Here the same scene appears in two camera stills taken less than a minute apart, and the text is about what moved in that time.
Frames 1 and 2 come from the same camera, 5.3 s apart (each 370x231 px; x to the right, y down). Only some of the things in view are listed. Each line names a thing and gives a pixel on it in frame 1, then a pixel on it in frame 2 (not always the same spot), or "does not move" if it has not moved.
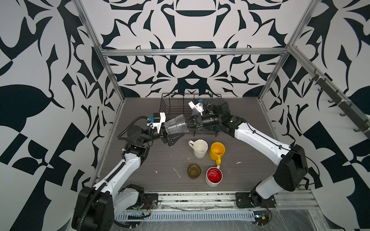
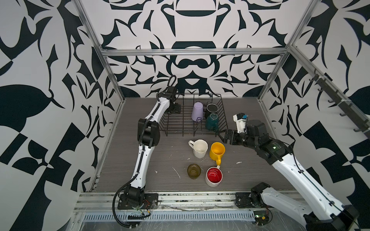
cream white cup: (200, 147) does not move
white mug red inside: (214, 175) does not move
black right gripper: (198, 121) → (233, 133)
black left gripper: (165, 139) → (176, 109)
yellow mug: (217, 150) does not move
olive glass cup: (194, 171) does not move
